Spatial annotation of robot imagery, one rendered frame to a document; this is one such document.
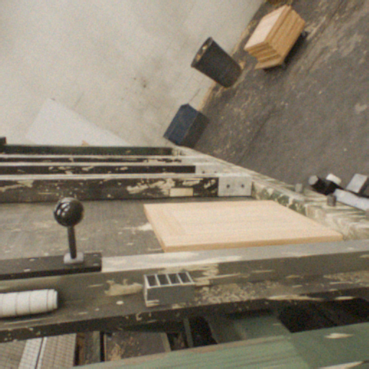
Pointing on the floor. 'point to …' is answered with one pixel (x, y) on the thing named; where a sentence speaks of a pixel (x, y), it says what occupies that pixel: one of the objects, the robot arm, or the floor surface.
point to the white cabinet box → (68, 127)
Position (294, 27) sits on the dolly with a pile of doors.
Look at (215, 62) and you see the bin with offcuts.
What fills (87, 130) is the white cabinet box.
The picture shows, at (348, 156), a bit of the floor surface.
